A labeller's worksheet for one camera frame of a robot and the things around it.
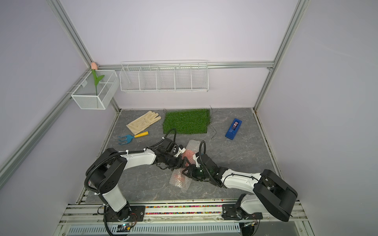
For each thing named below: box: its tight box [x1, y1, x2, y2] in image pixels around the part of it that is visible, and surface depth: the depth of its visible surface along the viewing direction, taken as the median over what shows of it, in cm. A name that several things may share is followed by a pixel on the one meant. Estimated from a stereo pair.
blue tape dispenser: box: [224, 118, 243, 141], surface depth 104 cm
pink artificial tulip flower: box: [91, 61, 105, 96], surface depth 92 cm
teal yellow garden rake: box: [118, 130, 150, 146], surface depth 107 cm
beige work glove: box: [126, 110, 162, 136], surface depth 114 cm
